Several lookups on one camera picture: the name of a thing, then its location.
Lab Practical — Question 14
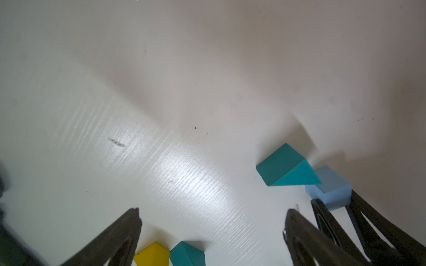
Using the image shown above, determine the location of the light blue cube block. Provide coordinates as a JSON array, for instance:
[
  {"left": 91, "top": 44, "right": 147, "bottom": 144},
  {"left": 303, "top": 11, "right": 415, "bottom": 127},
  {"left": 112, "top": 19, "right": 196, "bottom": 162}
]
[{"left": 305, "top": 166, "right": 352, "bottom": 211}]

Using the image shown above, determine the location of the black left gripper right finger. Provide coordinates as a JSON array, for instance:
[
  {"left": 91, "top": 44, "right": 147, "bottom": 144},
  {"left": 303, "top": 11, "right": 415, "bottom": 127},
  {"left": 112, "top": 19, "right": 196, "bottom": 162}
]
[{"left": 284, "top": 209, "right": 365, "bottom": 266}]

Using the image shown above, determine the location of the yellow triangle block red pattern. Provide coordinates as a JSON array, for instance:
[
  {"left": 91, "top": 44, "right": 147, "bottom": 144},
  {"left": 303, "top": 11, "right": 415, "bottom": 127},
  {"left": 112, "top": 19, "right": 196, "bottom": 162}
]
[{"left": 134, "top": 242, "right": 170, "bottom": 266}]

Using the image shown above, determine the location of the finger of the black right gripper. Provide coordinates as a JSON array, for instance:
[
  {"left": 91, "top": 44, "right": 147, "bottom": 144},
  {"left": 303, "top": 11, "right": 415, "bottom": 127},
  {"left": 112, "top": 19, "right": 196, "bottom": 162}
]
[
  {"left": 346, "top": 191, "right": 426, "bottom": 266},
  {"left": 311, "top": 198, "right": 375, "bottom": 266}
]

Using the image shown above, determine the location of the dark green pipe wrench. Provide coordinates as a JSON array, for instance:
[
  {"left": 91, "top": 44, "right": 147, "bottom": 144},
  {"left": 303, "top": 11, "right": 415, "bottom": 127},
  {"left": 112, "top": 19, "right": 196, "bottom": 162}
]
[{"left": 1, "top": 206, "right": 43, "bottom": 266}]

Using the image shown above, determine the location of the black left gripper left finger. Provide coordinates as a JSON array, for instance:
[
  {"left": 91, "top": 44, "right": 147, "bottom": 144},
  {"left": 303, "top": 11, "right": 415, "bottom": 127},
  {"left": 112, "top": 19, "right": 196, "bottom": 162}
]
[{"left": 63, "top": 208, "right": 142, "bottom": 266}]

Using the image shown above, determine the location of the teal triangular prism block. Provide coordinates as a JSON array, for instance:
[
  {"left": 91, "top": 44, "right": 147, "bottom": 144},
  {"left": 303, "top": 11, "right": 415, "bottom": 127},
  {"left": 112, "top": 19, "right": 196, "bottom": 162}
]
[
  {"left": 170, "top": 241, "right": 206, "bottom": 266},
  {"left": 256, "top": 144, "right": 321, "bottom": 187}
]

